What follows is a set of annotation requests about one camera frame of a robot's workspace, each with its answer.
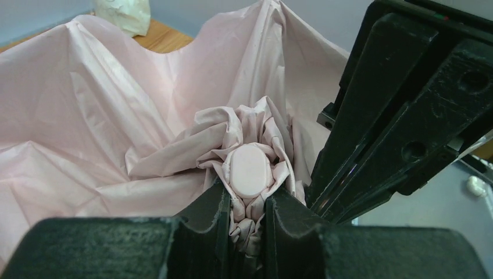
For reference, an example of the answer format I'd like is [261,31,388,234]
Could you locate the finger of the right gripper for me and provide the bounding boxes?
[323,40,492,223]
[306,13,438,208]

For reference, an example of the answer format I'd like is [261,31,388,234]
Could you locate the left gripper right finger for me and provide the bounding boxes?
[265,189,488,278]

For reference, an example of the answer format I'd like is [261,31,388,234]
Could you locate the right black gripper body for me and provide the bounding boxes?
[317,1,492,130]

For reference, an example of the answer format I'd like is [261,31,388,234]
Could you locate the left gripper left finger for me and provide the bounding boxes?
[2,182,230,278]

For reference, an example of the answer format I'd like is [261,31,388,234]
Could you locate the pink folding umbrella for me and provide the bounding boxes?
[1,1,349,266]

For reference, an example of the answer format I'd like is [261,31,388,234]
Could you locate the white crumpled plastic bag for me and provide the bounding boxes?
[93,0,151,37]

